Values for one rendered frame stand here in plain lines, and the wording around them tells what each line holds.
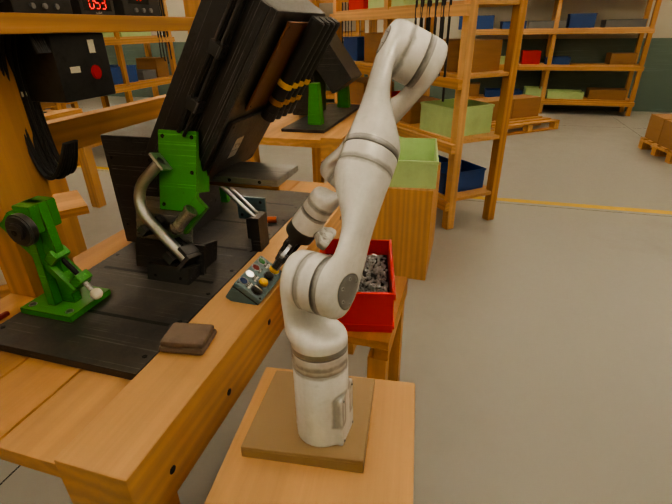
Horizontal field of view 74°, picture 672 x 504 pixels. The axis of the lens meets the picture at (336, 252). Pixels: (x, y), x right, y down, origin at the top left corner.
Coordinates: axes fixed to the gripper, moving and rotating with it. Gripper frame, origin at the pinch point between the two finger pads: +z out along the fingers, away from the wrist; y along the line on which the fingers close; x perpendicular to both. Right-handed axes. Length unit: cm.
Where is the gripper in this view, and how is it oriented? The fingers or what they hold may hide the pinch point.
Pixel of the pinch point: (278, 263)
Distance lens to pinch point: 117.7
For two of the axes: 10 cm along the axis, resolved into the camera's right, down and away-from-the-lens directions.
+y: -2.8, 4.4, -8.5
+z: -5.4, 6.6, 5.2
